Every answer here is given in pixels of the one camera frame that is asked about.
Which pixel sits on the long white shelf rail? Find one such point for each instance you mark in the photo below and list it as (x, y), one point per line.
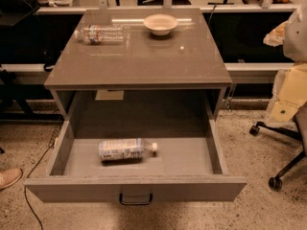
(239, 72)

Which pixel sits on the black drawer handle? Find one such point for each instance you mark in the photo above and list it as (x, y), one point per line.
(135, 200)

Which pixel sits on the tan shoe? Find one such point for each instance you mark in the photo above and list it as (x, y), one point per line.
(9, 177)

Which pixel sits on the grey cabinet with counter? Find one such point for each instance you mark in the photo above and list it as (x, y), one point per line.
(168, 86)

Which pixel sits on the white paper bowl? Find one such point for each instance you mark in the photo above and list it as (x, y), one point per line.
(160, 24)

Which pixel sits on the clear plastic water bottle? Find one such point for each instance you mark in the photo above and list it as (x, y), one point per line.
(99, 34)

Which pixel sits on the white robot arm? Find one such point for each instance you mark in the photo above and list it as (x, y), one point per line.
(289, 92)

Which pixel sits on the blue label plastic bottle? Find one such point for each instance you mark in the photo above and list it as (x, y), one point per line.
(123, 149)

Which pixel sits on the open grey top drawer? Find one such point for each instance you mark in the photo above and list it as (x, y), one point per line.
(185, 169)

